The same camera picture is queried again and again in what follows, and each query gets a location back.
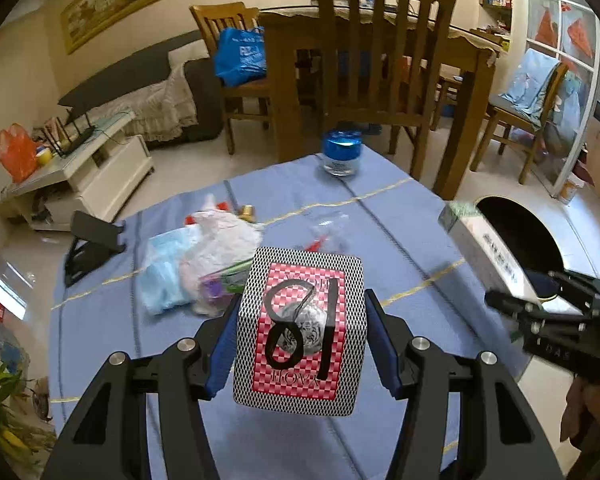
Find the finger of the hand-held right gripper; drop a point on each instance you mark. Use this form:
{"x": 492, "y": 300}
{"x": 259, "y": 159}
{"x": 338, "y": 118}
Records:
{"x": 520, "y": 306}
{"x": 575, "y": 285}

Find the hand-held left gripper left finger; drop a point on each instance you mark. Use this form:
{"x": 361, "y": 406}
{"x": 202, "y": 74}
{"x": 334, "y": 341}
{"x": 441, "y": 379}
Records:
{"x": 219, "y": 355}

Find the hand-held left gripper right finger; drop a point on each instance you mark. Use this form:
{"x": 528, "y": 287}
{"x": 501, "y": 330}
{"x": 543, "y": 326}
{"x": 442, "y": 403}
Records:
{"x": 385, "y": 350}

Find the long white carton box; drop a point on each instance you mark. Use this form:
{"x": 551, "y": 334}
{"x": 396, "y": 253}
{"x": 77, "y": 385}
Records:
{"x": 485, "y": 247}

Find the gold-rimmed black trash bin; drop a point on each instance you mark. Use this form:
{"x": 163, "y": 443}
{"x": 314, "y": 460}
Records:
{"x": 525, "y": 235}

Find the checkered playing card box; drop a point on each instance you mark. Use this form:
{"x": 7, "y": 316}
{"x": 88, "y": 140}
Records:
{"x": 300, "y": 330}

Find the person's right hand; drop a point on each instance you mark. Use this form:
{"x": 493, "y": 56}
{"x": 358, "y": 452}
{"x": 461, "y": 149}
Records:
{"x": 576, "y": 410}

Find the purple green wrapper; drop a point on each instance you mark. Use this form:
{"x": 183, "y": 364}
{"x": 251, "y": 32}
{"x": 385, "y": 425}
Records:
{"x": 220, "y": 285}

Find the blue striped tablecloth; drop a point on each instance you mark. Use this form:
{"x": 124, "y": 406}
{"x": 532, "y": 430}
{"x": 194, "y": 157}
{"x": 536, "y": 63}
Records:
{"x": 130, "y": 360}

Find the white tub with label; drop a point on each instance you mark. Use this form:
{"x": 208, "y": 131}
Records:
{"x": 571, "y": 191}

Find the light blue plastic bag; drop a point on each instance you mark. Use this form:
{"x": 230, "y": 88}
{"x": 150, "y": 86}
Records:
{"x": 162, "y": 275}

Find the white plastic bag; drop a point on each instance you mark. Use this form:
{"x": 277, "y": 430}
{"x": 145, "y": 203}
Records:
{"x": 220, "y": 245}

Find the clear plastic wrapper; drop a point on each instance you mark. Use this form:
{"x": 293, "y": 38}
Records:
{"x": 327, "y": 230}

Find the gold-capped small bottle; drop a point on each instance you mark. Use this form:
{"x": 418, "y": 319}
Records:
{"x": 247, "y": 213}

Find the black phone stand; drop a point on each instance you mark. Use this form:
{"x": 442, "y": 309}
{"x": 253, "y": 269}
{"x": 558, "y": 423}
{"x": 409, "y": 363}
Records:
{"x": 87, "y": 245}

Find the wooden chair with grey cushion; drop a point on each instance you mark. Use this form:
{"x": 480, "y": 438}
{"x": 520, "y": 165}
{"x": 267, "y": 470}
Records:
{"x": 515, "y": 120}

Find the blue-lidded glass jar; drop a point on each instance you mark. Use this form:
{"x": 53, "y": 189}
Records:
{"x": 341, "y": 155}

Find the light blue shirt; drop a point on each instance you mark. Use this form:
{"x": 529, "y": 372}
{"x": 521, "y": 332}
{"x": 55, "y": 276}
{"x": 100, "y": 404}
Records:
{"x": 530, "y": 82}

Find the white TV cabinet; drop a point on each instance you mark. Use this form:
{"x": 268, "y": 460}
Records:
{"x": 95, "y": 175}

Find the green potted plant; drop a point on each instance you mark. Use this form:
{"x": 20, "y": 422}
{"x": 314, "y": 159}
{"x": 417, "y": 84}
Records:
{"x": 0, "y": 410}

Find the white-framed glass partition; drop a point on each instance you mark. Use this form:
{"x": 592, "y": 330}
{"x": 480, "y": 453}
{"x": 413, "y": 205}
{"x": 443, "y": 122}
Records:
{"x": 560, "y": 35}

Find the black router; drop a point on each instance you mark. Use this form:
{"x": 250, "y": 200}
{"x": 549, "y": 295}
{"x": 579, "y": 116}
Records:
{"x": 77, "y": 140}

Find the beige lace sofa cover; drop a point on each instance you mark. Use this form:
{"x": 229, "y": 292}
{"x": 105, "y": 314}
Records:
{"x": 150, "y": 105}

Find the wooden dining table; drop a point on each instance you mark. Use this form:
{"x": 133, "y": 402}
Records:
{"x": 470, "y": 45}

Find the orange plastic bag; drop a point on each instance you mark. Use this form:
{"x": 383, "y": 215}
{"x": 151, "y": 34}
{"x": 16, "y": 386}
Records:
{"x": 16, "y": 152}

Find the blue shopping bag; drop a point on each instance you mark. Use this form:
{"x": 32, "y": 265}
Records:
{"x": 240, "y": 55}

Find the dark grey sofa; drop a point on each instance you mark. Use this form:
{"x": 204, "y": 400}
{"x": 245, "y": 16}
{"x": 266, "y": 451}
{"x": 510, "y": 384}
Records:
{"x": 130, "y": 67}

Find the tall slatted wooden chair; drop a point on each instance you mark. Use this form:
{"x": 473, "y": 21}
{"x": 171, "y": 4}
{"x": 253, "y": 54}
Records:
{"x": 360, "y": 50}

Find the light wooden chair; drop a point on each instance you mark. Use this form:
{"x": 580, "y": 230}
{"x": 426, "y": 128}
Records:
{"x": 215, "y": 25}

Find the gold-framed wide painting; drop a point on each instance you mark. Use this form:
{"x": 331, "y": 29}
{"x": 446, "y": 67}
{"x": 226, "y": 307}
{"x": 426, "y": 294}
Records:
{"x": 130, "y": 0}

